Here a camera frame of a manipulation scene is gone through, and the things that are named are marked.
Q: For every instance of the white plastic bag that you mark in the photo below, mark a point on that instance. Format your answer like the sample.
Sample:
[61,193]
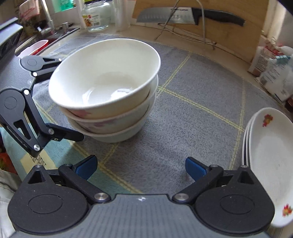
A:
[278,77]

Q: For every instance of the steel sink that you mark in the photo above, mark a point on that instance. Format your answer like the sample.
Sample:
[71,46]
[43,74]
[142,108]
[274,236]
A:
[61,35]

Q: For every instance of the grey blue dish mat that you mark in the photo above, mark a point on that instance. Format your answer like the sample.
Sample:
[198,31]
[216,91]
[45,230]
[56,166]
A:
[194,119]

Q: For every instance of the short plastic wrap roll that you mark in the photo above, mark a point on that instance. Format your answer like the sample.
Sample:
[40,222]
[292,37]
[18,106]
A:
[80,11]

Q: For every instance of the pink plastic bag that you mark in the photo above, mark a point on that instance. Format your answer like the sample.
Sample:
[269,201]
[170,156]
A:
[28,11]

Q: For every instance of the green binder clip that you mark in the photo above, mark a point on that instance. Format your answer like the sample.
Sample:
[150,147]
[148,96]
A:
[283,60]

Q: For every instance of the white fruit-print plate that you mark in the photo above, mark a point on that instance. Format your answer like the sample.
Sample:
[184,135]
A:
[248,137]
[272,160]

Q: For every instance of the metal faucet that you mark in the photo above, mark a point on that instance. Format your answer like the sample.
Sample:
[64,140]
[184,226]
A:
[47,18]

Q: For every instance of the white pink-floral bowl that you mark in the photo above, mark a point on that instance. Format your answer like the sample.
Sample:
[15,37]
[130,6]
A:
[103,75]
[128,119]

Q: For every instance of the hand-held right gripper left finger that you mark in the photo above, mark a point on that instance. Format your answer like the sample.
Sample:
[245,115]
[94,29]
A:
[88,168]

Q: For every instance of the plain white bowl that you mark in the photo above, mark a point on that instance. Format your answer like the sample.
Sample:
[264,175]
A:
[119,137]

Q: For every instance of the bamboo cutting board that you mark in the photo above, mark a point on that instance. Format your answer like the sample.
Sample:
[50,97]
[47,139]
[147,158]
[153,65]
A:
[240,39]

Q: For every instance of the red white packet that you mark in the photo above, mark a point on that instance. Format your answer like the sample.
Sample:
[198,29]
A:
[258,61]

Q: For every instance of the glass jar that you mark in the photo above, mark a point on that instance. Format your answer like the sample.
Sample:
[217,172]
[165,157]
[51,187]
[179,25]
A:
[96,18]

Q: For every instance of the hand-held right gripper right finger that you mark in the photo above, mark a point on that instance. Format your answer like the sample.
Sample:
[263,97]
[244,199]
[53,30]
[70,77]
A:
[194,169]

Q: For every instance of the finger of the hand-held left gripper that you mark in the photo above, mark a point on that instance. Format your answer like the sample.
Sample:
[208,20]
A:
[68,135]
[51,63]

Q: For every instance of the white garment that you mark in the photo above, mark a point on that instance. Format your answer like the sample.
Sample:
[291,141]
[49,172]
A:
[6,206]

